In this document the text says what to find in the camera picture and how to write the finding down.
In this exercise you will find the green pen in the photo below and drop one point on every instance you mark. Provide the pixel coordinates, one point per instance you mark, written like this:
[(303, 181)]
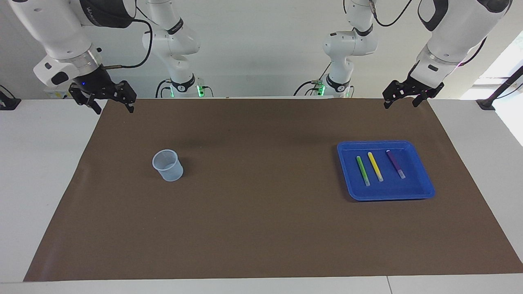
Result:
[(362, 169)]

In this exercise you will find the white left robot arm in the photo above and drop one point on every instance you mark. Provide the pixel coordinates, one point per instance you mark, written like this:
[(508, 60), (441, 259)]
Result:
[(453, 28)]

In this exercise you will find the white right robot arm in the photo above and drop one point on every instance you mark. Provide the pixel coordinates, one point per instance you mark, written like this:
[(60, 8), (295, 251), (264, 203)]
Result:
[(57, 36)]

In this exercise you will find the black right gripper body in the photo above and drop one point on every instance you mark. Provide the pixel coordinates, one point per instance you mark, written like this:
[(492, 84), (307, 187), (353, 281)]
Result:
[(94, 83)]

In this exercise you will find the brown table mat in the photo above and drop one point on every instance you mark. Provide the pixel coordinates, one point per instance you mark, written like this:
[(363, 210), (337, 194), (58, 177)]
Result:
[(261, 228)]

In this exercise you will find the clear plastic measuring cup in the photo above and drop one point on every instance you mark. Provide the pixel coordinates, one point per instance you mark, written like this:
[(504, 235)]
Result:
[(168, 171)]

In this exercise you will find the white power strip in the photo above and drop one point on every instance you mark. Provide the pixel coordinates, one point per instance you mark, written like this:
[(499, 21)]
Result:
[(55, 94)]

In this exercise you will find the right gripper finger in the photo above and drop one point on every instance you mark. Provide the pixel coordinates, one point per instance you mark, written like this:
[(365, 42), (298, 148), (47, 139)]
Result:
[(126, 93), (86, 98)]

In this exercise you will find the purple pen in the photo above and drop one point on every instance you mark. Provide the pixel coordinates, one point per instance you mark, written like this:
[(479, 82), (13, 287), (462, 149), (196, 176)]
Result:
[(394, 162)]

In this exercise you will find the black clamp stand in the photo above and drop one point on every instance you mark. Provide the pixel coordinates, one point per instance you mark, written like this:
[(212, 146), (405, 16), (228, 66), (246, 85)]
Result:
[(496, 93)]

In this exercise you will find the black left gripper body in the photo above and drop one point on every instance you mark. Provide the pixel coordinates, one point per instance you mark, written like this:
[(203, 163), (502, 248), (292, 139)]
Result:
[(427, 85)]

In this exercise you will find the yellow pen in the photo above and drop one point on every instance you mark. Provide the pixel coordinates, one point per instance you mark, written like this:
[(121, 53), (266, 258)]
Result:
[(374, 165)]

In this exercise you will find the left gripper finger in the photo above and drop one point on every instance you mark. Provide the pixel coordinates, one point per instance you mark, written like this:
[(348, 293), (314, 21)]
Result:
[(397, 89), (421, 97)]

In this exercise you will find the black table clamp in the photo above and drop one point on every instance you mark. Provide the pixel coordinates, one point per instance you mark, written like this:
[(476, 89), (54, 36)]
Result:
[(9, 103)]

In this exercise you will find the blue plastic tray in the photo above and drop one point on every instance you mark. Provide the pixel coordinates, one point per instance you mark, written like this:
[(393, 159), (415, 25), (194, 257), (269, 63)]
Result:
[(408, 190)]

